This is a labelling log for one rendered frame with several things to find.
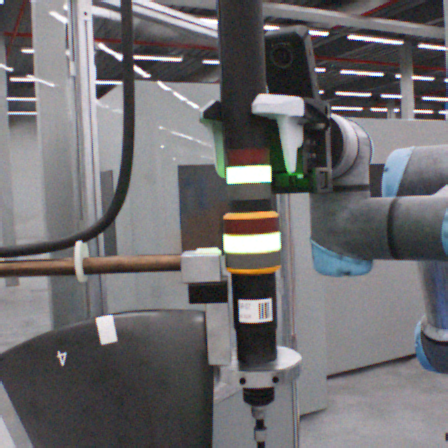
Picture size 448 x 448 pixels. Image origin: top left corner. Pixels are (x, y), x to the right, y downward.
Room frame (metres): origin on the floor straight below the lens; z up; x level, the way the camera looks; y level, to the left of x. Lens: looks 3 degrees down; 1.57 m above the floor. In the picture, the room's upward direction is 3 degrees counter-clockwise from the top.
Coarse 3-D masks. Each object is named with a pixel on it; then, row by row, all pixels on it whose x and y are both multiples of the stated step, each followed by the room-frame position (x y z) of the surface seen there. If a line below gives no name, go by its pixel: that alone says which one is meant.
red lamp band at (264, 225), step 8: (224, 224) 0.41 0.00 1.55; (232, 224) 0.40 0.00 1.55; (240, 224) 0.40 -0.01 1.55; (248, 224) 0.40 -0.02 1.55; (256, 224) 0.40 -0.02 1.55; (264, 224) 0.40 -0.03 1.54; (272, 224) 0.40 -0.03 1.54; (224, 232) 0.41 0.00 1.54; (232, 232) 0.40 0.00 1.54; (240, 232) 0.40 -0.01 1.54; (248, 232) 0.40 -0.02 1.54; (256, 232) 0.40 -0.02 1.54; (264, 232) 0.40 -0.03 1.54; (272, 232) 0.40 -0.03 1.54
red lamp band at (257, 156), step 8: (232, 152) 0.41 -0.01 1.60; (240, 152) 0.40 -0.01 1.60; (248, 152) 0.40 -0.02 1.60; (256, 152) 0.40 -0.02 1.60; (264, 152) 0.41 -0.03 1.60; (232, 160) 0.41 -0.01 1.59; (240, 160) 0.40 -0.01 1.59; (248, 160) 0.40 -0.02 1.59; (256, 160) 0.40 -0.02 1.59; (264, 160) 0.41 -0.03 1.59
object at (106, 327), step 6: (96, 318) 0.55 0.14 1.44; (102, 318) 0.55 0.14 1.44; (108, 318) 0.55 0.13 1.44; (102, 324) 0.55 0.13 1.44; (108, 324) 0.55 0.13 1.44; (102, 330) 0.54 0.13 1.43; (108, 330) 0.54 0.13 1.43; (114, 330) 0.54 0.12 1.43; (102, 336) 0.54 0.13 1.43; (108, 336) 0.54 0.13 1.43; (114, 336) 0.54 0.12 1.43; (102, 342) 0.53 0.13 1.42; (108, 342) 0.53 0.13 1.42
